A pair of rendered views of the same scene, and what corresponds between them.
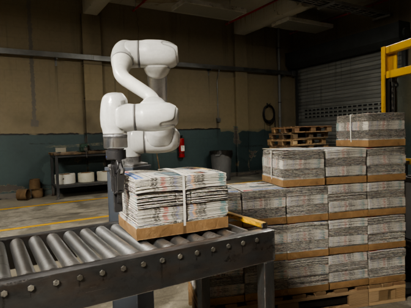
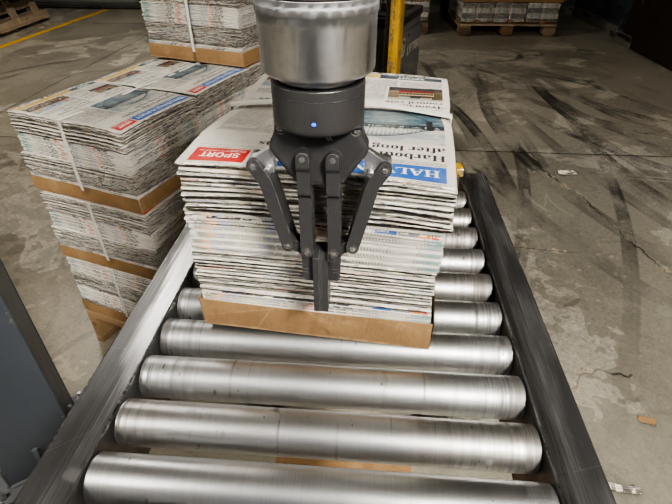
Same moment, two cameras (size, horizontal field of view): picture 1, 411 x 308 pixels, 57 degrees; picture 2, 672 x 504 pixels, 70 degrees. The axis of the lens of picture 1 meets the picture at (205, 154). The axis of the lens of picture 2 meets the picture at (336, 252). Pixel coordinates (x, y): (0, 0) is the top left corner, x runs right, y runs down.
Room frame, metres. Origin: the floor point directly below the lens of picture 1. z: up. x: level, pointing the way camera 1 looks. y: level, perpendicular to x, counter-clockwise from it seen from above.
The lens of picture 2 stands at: (1.19, 0.65, 1.24)
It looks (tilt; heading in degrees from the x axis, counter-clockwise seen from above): 35 degrees down; 305
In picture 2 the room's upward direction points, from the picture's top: straight up
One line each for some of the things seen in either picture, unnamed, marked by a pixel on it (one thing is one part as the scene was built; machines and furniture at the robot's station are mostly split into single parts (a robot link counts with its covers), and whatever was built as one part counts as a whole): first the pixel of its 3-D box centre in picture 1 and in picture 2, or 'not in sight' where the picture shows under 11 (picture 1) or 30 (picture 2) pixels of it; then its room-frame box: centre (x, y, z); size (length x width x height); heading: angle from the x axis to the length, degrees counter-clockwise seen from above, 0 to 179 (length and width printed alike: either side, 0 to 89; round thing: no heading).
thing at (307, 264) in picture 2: not in sight; (299, 255); (1.44, 0.35, 0.96); 0.03 x 0.01 x 0.05; 31
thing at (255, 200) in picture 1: (275, 245); (217, 175); (2.51, -0.46, 0.42); 1.17 x 0.39 x 0.83; 103
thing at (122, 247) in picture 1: (116, 243); (329, 386); (1.41, 0.35, 0.77); 0.47 x 0.05 x 0.05; 31
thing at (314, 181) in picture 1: (291, 179); (219, 45); (2.54, -0.58, 0.86); 0.38 x 0.29 x 0.04; 11
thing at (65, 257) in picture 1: (62, 253); not in sight; (1.31, 0.52, 0.77); 0.47 x 0.05 x 0.05; 31
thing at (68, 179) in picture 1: (96, 167); not in sight; (7.95, 2.30, 0.55); 1.80 x 0.70 x 1.09; 121
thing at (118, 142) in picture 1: (115, 142); (317, 37); (1.42, 0.34, 1.16); 0.09 x 0.09 x 0.06
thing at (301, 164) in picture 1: (291, 166); (216, 17); (2.54, -0.58, 0.95); 0.38 x 0.29 x 0.23; 11
